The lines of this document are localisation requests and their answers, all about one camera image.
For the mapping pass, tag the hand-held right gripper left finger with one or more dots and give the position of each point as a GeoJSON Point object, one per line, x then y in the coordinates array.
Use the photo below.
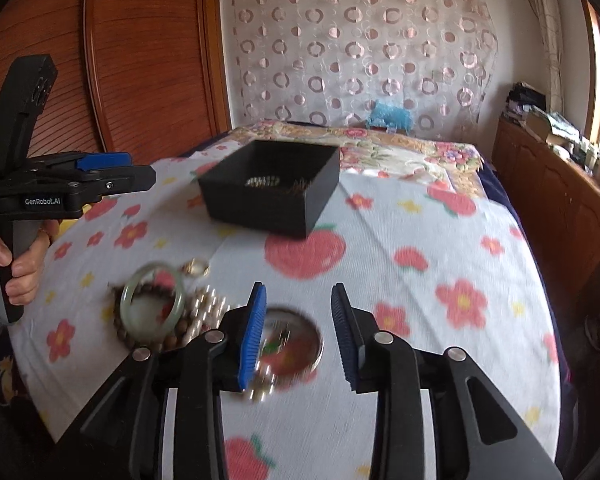
{"type": "Point", "coordinates": [252, 335]}

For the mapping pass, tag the person's left hand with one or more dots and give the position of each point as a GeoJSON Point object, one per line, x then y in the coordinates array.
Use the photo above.
{"type": "Point", "coordinates": [27, 265]}

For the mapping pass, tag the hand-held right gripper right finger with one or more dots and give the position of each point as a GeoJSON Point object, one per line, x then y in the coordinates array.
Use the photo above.
{"type": "Point", "coordinates": [342, 330]}

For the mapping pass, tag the white apple print cloth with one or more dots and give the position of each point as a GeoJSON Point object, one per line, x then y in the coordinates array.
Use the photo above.
{"type": "Point", "coordinates": [420, 320]}

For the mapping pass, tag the green jade bangle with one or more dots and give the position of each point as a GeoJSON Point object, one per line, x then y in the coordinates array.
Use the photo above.
{"type": "Point", "coordinates": [127, 311]}

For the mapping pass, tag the silver bangle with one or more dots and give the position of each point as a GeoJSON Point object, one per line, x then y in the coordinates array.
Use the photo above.
{"type": "Point", "coordinates": [319, 355]}

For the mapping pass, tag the wooden wardrobe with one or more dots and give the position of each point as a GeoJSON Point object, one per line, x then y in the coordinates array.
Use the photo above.
{"type": "Point", "coordinates": [145, 60]}

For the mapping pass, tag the white sheer curtain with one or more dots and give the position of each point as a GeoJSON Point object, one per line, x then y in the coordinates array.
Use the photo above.
{"type": "Point", "coordinates": [547, 35]}

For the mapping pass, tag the clutter on cabinet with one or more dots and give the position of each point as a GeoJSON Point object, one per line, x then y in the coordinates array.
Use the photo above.
{"type": "Point", "coordinates": [555, 132]}

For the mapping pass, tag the dark patterned bedsheet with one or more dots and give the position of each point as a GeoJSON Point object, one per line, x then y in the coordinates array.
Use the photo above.
{"type": "Point", "coordinates": [10, 410]}

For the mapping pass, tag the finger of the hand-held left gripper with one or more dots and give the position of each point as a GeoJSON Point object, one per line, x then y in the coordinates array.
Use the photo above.
{"type": "Point", "coordinates": [130, 177]}
{"type": "Point", "coordinates": [105, 161]}

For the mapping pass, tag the blue plush item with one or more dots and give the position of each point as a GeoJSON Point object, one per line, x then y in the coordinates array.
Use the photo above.
{"type": "Point", "coordinates": [390, 116]}

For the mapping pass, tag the wooden side cabinet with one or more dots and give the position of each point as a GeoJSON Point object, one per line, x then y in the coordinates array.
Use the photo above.
{"type": "Point", "coordinates": [555, 200]}

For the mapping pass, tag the black square box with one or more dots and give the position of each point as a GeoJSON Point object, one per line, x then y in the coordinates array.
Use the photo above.
{"type": "Point", "coordinates": [280, 205]}

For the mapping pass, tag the floral quilt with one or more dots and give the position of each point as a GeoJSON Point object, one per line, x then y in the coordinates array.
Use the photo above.
{"type": "Point", "coordinates": [395, 152]}

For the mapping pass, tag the circle patterned curtain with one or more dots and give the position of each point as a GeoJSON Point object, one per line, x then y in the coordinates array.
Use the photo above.
{"type": "Point", "coordinates": [360, 50]}

